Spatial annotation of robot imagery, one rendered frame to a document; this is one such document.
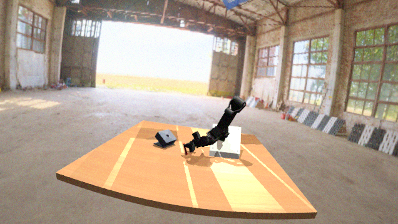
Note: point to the grey sloped panel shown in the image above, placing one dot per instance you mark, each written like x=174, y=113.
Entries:
x=165, y=138

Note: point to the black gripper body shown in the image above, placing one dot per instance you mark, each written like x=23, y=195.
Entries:
x=193, y=145

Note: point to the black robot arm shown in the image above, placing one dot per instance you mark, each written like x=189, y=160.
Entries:
x=220, y=132

